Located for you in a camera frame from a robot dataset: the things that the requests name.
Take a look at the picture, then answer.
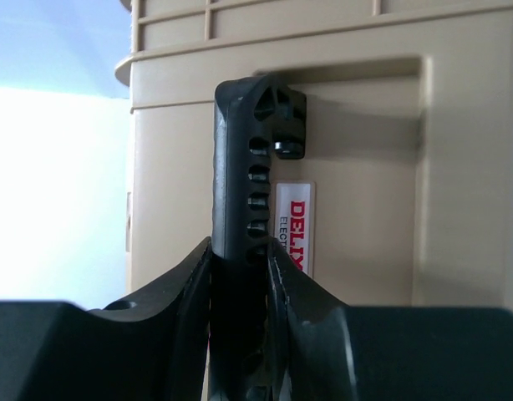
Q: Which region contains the tan plastic toolbox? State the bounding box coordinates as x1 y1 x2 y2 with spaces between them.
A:
115 1 513 310

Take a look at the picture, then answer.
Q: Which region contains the black toolbox carry handle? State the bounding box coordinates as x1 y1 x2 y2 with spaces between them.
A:
208 74 307 400

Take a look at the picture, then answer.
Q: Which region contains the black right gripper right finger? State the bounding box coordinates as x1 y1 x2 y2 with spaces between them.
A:
267 242 513 400

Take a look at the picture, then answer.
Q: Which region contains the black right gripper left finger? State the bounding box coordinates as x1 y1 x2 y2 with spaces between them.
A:
0 240 212 400

